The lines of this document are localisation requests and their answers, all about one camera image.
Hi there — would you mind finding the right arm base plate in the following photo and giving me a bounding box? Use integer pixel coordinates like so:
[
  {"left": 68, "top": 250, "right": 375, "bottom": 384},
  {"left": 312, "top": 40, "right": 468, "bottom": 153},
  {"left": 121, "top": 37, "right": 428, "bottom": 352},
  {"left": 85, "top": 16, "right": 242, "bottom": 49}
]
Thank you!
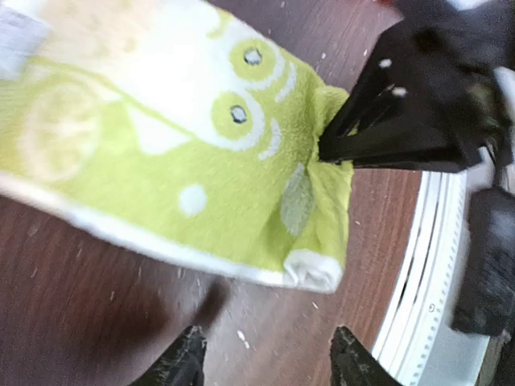
[{"left": 451, "top": 187, "right": 514, "bottom": 337}]

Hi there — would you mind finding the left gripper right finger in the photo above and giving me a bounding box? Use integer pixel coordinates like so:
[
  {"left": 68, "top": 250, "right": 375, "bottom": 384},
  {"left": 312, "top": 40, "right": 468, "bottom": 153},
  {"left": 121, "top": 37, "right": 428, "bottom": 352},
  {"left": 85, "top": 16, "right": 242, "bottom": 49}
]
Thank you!
[{"left": 330, "top": 326, "right": 397, "bottom": 386}]

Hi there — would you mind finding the green lemon pattern towel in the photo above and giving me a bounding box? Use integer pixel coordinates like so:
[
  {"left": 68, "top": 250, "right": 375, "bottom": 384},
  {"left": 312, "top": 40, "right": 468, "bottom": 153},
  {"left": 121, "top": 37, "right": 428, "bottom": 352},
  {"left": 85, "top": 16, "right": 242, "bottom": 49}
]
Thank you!
[{"left": 1, "top": 1, "right": 353, "bottom": 293}]

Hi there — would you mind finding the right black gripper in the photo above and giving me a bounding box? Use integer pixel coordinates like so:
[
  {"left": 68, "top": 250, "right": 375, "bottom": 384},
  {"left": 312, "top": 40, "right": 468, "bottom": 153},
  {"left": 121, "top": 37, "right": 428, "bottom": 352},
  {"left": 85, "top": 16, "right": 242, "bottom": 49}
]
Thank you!
[{"left": 319, "top": 1, "right": 514, "bottom": 173}]

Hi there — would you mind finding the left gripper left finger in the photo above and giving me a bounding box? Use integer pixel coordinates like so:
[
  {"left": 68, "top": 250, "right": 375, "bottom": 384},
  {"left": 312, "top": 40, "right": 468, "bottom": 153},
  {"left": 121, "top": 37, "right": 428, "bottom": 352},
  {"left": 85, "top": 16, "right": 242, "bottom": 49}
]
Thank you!
[{"left": 134, "top": 326, "right": 207, "bottom": 386}]

